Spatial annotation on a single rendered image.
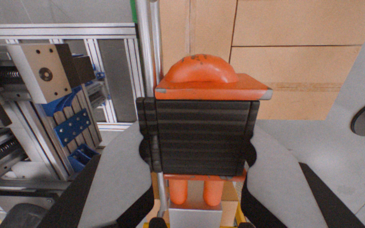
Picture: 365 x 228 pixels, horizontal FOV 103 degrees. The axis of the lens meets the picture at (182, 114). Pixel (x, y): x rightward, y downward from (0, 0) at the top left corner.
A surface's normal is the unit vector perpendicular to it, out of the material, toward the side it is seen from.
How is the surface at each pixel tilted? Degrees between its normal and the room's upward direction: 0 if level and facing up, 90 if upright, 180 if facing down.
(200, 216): 1
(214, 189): 1
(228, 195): 90
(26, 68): 0
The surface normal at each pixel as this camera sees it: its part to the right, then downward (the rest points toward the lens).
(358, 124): -0.04, 0.46
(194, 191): -0.01, -0.89
